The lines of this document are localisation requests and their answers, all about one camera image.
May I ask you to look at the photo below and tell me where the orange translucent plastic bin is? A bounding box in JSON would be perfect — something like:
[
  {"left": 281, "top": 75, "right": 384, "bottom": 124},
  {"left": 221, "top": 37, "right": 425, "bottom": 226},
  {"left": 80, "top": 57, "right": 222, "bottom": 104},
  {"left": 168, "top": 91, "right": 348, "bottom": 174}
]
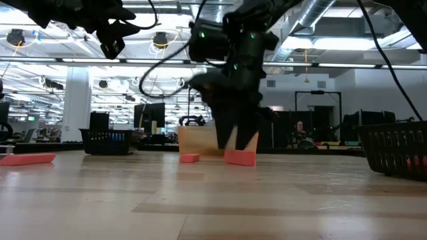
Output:
[{"left": 177, "top": 125, "right": 260, "bottom": 158}]

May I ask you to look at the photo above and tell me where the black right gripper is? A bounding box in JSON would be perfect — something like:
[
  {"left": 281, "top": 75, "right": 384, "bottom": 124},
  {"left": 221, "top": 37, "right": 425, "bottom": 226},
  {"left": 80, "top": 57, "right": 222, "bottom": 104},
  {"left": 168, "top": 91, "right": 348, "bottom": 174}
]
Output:
[{"left": 189, "top": 29, "right": 280, "bottom": 151}]

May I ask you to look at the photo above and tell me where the silver spiral ceiling duct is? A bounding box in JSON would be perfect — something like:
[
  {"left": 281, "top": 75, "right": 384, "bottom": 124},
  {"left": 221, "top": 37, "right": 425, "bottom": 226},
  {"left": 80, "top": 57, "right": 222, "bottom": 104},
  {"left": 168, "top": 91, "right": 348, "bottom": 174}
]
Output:
[{"left": 266, "top": 0, "right": 338, "bottom": 64}]

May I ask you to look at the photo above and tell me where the black cabinet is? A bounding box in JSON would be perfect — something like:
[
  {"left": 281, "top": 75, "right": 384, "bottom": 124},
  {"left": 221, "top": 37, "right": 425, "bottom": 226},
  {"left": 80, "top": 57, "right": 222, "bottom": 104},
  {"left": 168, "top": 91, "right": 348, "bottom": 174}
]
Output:
[{"left": 89, "top": 111, "right": 111, "bottom": 131}]

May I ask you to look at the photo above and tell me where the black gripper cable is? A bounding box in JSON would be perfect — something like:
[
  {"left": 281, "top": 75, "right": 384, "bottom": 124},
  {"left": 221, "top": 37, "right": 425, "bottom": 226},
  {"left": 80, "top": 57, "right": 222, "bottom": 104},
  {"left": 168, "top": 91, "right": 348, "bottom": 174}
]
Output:
[
  {"left": 135, "top": 0, "right": 158, "bottom": 31},
  {"left": 138, "top": 0, "right": 207, "bottom": 99}
]

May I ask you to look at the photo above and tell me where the black partition panel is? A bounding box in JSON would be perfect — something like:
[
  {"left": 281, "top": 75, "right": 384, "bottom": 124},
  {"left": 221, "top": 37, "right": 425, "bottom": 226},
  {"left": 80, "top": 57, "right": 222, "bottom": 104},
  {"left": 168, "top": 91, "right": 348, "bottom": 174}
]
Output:
[{"left": 260, "top": 109, "right": 334, "bottom": 150}]

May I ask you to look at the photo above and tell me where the black hanging cable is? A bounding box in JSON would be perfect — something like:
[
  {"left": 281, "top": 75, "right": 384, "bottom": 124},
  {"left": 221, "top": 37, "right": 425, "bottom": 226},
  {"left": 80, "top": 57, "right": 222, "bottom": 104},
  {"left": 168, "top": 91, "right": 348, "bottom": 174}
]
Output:
[{"left": 356, "top": 0, "right": 424, "bottom": 121}]

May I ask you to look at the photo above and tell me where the black mesh plastic basket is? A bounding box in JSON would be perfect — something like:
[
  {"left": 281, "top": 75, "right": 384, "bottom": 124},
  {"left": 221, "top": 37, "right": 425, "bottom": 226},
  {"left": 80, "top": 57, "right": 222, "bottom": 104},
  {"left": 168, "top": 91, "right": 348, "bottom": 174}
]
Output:
[
  {"left": 356, "top": 121, "right": 427, "bottom": 183},
  {"left": 79, "top": 128, "right": 135, "bottom": 156}
]

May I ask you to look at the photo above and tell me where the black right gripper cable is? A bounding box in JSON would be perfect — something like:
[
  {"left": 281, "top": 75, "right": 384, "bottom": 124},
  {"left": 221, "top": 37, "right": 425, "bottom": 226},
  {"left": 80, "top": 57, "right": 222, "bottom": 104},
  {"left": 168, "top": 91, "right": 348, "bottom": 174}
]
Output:
[{"left": 138, "top": 0, "right": 207, "bottom": 99}]

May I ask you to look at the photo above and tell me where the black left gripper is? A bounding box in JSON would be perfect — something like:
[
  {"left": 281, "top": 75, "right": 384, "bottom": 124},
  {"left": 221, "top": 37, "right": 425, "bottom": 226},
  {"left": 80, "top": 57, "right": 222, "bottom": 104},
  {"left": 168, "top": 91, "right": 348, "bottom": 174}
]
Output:
[{"left": 28, "top": 0, "right": 141, "bottom": 61}]

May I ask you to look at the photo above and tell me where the person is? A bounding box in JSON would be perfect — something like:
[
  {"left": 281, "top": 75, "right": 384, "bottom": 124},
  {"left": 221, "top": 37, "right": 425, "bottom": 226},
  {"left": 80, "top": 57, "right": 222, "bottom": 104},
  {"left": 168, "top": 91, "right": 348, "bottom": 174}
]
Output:
[{"left": 289, "top": 120, "right": 316, "bottom": 149}]

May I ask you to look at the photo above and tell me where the black gantry frame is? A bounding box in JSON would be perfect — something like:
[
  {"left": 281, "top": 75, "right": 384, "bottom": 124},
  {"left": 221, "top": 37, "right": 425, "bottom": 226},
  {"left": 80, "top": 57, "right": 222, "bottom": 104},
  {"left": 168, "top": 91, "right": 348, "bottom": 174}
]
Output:
[{"left": 294, "top": 90, "right": 343, "bottom": 149}]

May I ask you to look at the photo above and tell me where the white building column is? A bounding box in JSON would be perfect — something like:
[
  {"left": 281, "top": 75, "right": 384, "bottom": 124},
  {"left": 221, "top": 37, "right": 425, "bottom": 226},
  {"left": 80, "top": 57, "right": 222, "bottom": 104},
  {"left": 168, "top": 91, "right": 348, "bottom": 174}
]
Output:
[{"left": 61, "top": 66, "right": 92, "bottom": 143}]

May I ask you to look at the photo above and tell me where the black monitor cluster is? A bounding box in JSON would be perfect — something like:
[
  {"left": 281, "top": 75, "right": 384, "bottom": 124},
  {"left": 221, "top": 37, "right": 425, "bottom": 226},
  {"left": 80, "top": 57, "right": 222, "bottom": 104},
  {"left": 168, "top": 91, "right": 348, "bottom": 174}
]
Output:
[{"left": 342, "top": 110, "right": 397, "bottom": 147}]

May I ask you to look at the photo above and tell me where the black computer monitor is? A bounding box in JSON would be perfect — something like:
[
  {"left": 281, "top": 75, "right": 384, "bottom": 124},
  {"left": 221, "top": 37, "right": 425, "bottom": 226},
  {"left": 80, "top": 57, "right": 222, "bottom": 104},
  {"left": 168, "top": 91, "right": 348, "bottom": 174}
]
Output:
[{"left": 133, "top": 102, "right": 166, "bottom": 134}]

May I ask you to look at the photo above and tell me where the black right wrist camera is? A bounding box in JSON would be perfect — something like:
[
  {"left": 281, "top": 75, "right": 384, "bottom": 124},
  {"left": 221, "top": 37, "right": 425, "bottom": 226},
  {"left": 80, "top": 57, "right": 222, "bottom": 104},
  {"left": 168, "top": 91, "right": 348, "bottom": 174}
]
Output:
[{"left": 188, "top": 19, "right": 232, "bottom": 63}]

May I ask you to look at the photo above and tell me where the black ceiling cable reel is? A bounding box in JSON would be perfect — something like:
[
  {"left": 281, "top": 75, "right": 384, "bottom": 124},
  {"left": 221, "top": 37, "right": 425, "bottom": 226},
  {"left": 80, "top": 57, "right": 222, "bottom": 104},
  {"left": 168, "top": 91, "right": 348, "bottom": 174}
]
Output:
[
  {"left": 6, "top": 29, "right": 26, "bottom": 46},
  {"left": 152, "top": 31, "right": 169, "bottom": 49}
]

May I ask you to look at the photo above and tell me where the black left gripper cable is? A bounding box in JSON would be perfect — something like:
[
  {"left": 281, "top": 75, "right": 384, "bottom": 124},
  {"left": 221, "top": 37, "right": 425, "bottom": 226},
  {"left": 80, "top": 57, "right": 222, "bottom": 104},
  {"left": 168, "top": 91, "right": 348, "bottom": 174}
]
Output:
[{"left": 135, "top": 0, "right": 158, "bottom": 31}]

